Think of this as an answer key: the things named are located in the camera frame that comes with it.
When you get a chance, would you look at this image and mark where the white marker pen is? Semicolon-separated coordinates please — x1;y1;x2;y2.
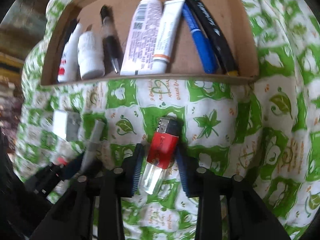
80;120;105;173

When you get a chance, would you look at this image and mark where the red clear lighter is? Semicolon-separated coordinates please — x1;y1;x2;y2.
140;116;181;194

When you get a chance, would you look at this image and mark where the white charger plug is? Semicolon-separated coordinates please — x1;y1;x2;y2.
52;110;81;141

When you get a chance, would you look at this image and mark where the white dropper bottle red label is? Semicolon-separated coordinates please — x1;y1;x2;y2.
57;23;82;83

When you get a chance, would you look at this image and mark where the pink white ointment tube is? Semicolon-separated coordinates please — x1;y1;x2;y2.
120;0;165;76

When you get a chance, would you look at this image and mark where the white pill bottle green label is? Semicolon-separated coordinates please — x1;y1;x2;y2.
78;31;105;80

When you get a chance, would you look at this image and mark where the black gel pen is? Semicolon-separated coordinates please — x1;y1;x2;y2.
100;5;120;73

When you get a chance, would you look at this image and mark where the blue marker pen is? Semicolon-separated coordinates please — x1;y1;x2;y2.
182;4;218;74

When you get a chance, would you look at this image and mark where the black marker blue cap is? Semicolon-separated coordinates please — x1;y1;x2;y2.
64;18;79;44

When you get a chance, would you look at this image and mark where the black marker yellow cap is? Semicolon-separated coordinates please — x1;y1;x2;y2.
186;0;239;76

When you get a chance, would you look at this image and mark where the small white cream tube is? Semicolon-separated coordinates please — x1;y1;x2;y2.
153;0;185;68

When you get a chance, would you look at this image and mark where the clear case red insert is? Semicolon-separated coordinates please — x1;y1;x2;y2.
51;155;68;167

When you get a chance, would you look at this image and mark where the green white patterned quilt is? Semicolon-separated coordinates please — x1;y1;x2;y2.
15;0;319;239

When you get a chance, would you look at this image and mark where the shallow cardboard tray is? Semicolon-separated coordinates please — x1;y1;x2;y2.
40;0;259;86

